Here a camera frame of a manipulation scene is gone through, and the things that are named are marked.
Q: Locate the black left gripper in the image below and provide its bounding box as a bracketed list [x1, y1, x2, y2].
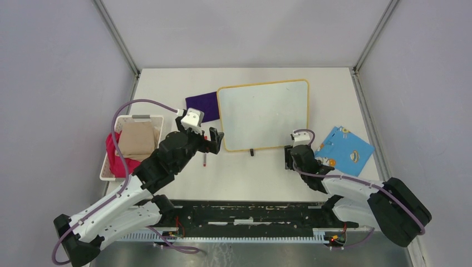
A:
[174, 117, 223, 173]

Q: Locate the red whiteboard marker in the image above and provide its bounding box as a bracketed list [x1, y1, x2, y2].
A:
[203, 135, 208, 167]

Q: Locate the yellow framed whiteboard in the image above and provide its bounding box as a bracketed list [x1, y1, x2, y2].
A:
[217, 79, 310, 152]

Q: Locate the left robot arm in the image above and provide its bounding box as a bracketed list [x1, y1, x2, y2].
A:
[53, 117, 224, 266]

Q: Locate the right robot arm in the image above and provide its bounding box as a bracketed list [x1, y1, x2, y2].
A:
[284, 145, 432, 248]

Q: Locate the purple cloth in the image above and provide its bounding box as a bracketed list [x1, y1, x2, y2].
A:
[185, 92, 220, 123]

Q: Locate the blue cartoon astronaut cloth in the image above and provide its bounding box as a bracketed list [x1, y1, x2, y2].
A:
[314, 126, 375, 176]

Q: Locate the beige folded cloth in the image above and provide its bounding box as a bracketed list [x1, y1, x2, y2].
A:
[118, 122, 158, 161]

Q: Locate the pink cloth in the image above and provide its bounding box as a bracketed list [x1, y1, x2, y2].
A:
[105, 133, 141, 178]

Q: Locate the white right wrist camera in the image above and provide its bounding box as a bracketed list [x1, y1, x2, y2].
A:
[290, 131, 312, 147]

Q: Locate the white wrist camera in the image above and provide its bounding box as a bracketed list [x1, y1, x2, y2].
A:
[290, 131, 312, 147]
[180, 108, 204, 135]

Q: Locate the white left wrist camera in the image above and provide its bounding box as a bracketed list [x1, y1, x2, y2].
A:
[180, 108, 204, 135]

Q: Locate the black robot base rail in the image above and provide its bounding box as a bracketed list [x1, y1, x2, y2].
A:
[152, 200, 359, 238]

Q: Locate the aluminium right corner post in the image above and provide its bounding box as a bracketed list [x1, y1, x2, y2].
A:
[352, 0, 400, 74]

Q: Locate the aluminium corner post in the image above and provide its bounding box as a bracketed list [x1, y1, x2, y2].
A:
[352, 0, 400, 74]
[92, 0, 141, 77]

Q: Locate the aluminium left corner post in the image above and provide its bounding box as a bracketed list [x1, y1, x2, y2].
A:
[92, 0, 141, 77]

